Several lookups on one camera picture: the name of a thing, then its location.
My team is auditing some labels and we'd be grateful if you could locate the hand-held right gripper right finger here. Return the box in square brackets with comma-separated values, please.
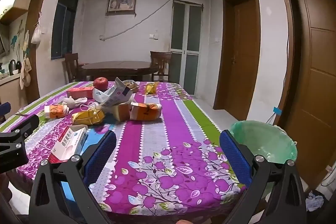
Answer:
[219, 130, 307, 224]

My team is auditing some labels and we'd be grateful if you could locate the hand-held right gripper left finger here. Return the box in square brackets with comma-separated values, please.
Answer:
[29, 130, 117, 224]

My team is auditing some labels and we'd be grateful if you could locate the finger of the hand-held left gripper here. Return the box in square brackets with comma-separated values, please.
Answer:
[0, 102, 11, 116]
[0, 114, 40, 155]

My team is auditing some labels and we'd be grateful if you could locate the red white blue medicine box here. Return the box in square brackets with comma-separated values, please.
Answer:
[48, 126, 88, 164]

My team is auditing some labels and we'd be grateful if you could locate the gold foil packet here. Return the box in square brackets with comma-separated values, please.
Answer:
[72, 109, 105, 125]

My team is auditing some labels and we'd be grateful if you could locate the bin with green bag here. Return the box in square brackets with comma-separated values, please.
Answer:
[229, 120, 298, 198]

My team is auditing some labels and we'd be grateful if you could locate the white plush toy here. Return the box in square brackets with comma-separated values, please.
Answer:
[62, 97, 88, 109]

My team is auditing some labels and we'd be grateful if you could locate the small cardboard box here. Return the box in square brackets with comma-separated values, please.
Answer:
[112, 103, 132, 121]

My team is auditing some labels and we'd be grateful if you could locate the orange carton box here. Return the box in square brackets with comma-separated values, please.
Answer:
[66, 87, 94, 99]

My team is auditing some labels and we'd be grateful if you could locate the white pouch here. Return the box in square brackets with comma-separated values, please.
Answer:
[92, 88, 112, 103]

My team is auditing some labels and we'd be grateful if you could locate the white printed paper packet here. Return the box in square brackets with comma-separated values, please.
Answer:
[101, 77, 135, 110]

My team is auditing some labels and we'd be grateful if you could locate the orange paper package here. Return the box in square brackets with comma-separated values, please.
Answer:
[130, 102, 162, 121]

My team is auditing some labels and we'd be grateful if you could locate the hanging beige towel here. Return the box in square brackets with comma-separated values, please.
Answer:
[20, 52, 32, 90]

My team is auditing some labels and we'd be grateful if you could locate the purple floral tablecloth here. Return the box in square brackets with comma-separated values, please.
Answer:
[0, 81, 247, 216]

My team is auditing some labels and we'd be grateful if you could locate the red apple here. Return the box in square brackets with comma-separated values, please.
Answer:
[94, 77, 109, 91]

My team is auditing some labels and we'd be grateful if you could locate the wooden chair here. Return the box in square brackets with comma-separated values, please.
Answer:
[150, 51, 173, 83]
[64, 53, 88, 83]

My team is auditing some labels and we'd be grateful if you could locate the hanging white plastic bag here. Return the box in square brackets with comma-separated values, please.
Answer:
[31, 22, 42, 44]

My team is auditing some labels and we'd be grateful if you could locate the gold snack wrapper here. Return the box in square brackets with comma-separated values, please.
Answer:
[145, 82, 160, 95]

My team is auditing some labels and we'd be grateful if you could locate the round wooden table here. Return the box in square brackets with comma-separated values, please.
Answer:
[81, 61, 159, 82]

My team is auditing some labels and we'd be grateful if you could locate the blue white crumpled cloth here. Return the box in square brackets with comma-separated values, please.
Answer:
[306, 191, 326, 212]

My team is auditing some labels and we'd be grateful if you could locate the dark window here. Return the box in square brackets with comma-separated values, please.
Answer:
[51, 0, 80, 60]

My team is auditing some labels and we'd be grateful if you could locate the narrow brown door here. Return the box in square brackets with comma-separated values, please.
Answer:
[213, 0, 260, 122]

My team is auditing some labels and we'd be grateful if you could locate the beige range hood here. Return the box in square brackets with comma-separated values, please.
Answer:
[0, 0, 36, 25]

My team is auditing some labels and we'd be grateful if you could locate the wide brown panel door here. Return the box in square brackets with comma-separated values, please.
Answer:
[277, 0, 336, 188]

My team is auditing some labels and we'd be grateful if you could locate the glass double door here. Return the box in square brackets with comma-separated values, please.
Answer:
[169, 0, 205, 96]

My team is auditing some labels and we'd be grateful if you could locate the framed picture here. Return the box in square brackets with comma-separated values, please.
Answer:
[105, 0, 138, 16]

